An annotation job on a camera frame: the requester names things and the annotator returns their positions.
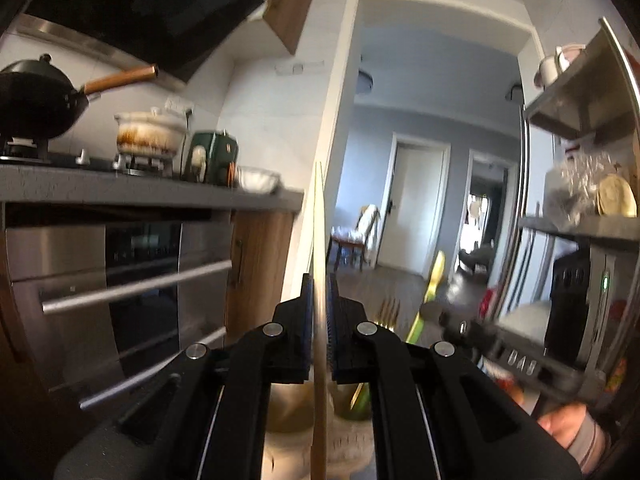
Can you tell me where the wooden chopstick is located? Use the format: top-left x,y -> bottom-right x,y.
310,162 -> 328,480

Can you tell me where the gold fork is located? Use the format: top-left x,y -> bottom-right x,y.
374,298 -> 401,332

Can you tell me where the yellow handled plastic spoon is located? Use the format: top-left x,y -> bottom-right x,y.
423,250 -> 446,304

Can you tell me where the green handled yellow spoon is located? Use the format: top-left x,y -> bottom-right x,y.
348,313 -> 425,419

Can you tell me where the dark green kitchen appliance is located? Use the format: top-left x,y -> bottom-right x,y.
182,130 -> 239,188

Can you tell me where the person right hand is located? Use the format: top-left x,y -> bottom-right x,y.
506,384 -> 611,476

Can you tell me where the white floral ceramic utensil holder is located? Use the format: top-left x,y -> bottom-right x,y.
261,381 -> 377,480

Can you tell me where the clear plastic bag on shelf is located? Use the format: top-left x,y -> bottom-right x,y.
542,152 -> 638,230

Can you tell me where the stainless steel oven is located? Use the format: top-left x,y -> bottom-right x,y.
6,212 -> 232,412

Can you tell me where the white interior door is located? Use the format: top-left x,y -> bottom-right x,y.
378,144 -> 445,275

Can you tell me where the wooden lower cabinet door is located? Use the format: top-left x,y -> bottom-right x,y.
224,210 -> 294,344

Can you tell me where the wooden chair with cloth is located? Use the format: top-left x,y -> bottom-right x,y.
326,204 -> 381,272

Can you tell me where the white bowl on counter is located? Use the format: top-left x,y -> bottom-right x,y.
235,166 -> 281,195

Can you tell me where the white ceramic casserole pot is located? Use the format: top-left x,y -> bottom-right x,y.
114,107 -> 189,160

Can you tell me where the round ceiling lamp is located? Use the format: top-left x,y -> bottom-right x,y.
356,70 -> 374,96

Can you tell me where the black range hood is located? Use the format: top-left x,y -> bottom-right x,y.
1,0 -> 264,90

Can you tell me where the black wok wooden handle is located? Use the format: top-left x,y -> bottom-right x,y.
0,53 -> 158,141

